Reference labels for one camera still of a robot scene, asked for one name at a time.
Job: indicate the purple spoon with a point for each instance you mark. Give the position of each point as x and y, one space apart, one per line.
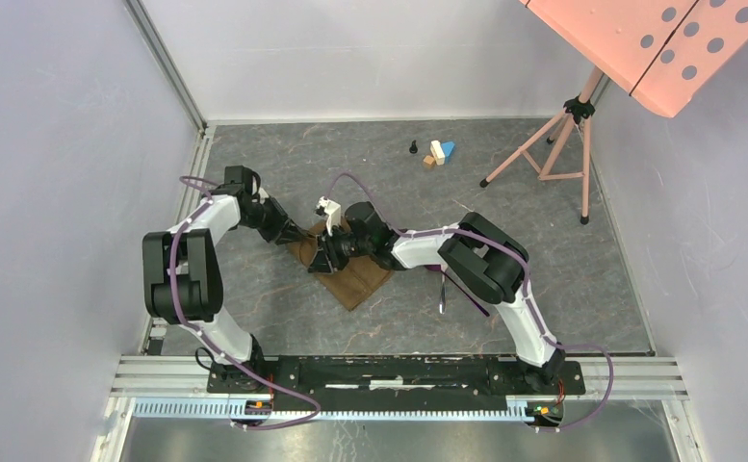
460 288

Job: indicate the blue wooden triangle block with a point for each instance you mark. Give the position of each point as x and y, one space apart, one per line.
447 148

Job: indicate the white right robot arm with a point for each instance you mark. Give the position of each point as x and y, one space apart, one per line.
490 264

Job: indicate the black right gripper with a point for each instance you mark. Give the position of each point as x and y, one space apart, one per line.
321 263

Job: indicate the cream toy brick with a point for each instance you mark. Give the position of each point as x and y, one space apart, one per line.
437 153

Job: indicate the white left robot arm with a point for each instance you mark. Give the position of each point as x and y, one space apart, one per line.
181 275

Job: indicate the pink tripod stand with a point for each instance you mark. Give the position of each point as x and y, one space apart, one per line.
576 115

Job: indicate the pink perforated stand board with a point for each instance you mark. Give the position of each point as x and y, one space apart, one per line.
660 52

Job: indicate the brown cloth napkin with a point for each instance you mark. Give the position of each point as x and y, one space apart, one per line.
351 286

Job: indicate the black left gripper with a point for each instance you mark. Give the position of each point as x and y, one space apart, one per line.
284 230

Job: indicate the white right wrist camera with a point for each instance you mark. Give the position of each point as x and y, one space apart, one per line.
331 212

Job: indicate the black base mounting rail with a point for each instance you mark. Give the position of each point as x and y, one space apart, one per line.
412 382

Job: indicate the silver fork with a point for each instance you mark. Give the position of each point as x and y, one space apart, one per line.
442 295

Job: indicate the small tan wooden cube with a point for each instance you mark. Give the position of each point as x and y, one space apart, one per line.
429 162

